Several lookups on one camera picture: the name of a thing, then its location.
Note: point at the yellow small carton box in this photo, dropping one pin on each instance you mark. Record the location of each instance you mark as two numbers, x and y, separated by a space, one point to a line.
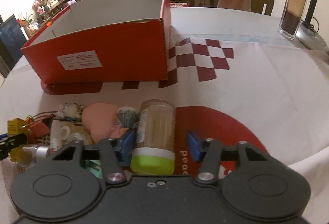
14 127

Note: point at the toothpick jar green lid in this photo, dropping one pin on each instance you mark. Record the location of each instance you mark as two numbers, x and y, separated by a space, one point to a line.
153 153

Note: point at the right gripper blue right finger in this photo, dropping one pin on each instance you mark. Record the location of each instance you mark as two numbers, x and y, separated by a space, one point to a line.
208 153

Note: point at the red cardboard shoe box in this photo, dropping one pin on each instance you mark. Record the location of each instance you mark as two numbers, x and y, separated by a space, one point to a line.
96 41

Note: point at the white rabbit keychain toy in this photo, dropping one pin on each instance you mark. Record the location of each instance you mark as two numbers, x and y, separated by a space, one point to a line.
70 111

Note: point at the grey desk lamp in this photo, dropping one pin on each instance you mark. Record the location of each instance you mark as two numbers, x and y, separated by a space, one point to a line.
308 31

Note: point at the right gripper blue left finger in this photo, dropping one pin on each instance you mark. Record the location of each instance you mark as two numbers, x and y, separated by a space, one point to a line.
116 153

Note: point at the red small box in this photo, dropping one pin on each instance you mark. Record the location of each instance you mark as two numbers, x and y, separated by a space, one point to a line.
39 129

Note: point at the pink round plush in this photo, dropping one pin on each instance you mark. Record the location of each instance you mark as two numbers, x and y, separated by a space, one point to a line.
100 121

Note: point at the small grey blue plush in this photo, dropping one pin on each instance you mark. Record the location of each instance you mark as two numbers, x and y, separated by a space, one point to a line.
127 117

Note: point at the wooden tv console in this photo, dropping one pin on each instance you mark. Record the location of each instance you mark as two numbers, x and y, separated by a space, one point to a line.
55 9

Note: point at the dark blue cabinet appliance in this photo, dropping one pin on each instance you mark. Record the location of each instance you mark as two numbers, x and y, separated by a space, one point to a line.
12 40

